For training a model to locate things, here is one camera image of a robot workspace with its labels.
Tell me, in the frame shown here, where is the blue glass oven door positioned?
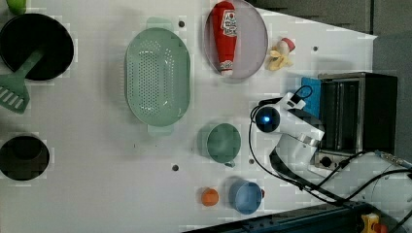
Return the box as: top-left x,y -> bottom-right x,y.
300,77 -> 322,117

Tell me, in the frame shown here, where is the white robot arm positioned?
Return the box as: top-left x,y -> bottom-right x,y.
250,92 -> 411,206

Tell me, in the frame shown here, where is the black toaster oven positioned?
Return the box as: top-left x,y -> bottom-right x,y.
313,72 -> 397,170

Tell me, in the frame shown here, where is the green mug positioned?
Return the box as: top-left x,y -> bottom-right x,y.
196,123 -> 242,168

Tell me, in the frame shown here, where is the green perforated colander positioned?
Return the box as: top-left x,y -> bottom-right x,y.
124,17 -> 190,136

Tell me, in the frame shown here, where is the orange ball toy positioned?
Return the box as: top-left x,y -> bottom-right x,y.
201,188 -> 220,207

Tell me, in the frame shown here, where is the blue cup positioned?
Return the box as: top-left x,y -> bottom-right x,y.
228,179 -> 263,215

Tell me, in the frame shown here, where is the peeled banana toy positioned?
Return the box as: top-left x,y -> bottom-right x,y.
267,46 -> 292,71

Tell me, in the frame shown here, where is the grey round plate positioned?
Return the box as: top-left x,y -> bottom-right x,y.
203,0 -> 268,80

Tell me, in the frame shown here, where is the red ketchup bottle toy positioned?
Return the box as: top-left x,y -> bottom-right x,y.
211,1 -> 237,77

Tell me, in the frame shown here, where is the small black cup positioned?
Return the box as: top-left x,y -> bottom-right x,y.
0,136 -> 51,181

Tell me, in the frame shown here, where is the green slotted spatula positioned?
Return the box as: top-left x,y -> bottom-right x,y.
0,50 -> 44,114

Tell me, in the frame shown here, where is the yellow red clamp object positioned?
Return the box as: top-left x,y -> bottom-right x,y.
361,213 -> 388,233

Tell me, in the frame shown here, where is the large black pot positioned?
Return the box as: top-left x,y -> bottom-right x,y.
1,14 -> 74,82

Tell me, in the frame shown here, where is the lime green object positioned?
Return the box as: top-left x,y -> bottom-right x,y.
6,0 -> 26,16

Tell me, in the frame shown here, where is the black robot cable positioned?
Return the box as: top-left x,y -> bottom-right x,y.
248,84 -> 412,233

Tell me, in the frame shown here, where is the blue metal frame rail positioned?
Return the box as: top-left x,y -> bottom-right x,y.
185,202 -> 372,233

